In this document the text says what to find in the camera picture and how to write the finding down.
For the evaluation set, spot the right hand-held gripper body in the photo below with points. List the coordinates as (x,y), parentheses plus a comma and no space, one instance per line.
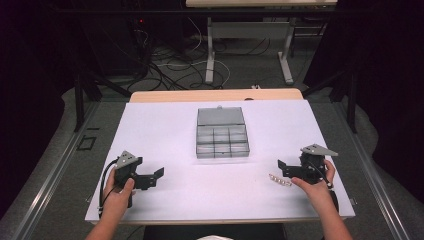
(313,163)

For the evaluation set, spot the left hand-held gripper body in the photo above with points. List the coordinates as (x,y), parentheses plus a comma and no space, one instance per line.
(125,168)

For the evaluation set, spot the small white beaded strip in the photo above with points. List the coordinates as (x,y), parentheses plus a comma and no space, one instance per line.
(280,180)

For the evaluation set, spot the clear plastic compartment box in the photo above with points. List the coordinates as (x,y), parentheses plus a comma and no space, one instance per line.
(221,133)

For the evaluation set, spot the person's right hand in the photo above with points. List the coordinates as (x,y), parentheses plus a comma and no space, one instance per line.
(316,190)

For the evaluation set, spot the person's left hand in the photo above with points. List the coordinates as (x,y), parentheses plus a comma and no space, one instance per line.
(116,196)

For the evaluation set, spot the small metal table clamp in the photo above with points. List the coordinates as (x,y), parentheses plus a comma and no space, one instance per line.
(353,201)
(89,199)

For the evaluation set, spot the white table mat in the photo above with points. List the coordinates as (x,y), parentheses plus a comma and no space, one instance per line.
(206,186)

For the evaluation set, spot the black metal stand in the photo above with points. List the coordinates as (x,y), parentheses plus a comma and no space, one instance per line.
(83,93)
(346,96)

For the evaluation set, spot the person's dark lap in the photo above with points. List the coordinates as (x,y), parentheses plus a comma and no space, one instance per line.
(213,230)

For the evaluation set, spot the light wooden table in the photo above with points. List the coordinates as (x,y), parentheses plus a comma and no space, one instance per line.
(213,95)

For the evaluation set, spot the aluminium floor rail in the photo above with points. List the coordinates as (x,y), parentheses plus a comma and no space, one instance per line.
(370,173)
(46,186)

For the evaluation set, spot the white metal desk frame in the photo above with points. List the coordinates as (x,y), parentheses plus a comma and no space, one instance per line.
(248,30)

